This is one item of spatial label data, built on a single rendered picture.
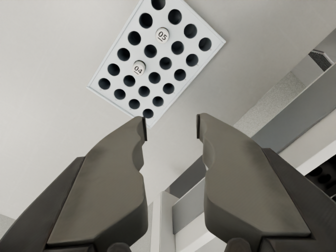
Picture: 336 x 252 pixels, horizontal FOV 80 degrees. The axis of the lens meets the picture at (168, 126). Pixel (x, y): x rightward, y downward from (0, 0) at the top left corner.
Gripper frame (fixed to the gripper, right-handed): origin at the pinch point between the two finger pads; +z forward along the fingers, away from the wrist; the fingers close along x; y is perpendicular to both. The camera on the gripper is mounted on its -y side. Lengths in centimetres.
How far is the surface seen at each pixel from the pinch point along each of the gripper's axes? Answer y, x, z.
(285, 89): 33, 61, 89
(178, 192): 55, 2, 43
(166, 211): 14.6, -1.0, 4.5
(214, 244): 19.3, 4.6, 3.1
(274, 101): 40, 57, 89
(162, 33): -4.1, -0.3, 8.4
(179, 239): 14.6, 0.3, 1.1
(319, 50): 4, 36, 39
